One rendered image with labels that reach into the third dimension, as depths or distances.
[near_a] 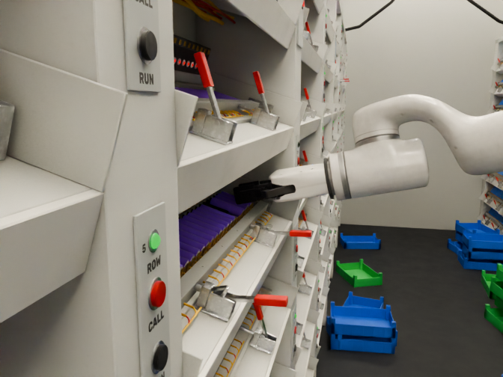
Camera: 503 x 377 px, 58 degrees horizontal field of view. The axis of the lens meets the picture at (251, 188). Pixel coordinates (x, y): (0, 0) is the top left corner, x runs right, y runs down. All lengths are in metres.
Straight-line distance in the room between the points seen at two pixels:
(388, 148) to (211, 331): 0.45
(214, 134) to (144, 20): 0.21
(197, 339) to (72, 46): 0.32
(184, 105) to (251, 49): 0.62
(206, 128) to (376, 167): 0.38
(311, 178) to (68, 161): 0.58
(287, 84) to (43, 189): 0.73
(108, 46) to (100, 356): 0.16
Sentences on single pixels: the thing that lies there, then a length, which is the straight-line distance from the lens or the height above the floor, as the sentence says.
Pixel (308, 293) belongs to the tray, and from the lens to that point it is 1.54.
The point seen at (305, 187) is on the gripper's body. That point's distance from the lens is 0.78.
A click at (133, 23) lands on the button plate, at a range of 0.26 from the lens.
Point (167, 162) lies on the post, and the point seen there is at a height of 1.13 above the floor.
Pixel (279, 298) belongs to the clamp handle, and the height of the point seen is 0.96.
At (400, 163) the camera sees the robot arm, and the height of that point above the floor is 1.07.
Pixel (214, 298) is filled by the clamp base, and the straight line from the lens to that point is 0.51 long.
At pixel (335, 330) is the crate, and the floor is 0.10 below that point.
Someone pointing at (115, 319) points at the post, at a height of 1.05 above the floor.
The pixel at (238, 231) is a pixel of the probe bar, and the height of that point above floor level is 0.97.
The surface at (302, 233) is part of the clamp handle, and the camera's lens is 0.75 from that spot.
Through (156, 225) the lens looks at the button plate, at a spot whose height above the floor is 1.09.
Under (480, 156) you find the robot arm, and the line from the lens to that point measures 0.74.
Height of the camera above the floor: 1.16
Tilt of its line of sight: 10 degrees down
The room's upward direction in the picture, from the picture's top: straight up
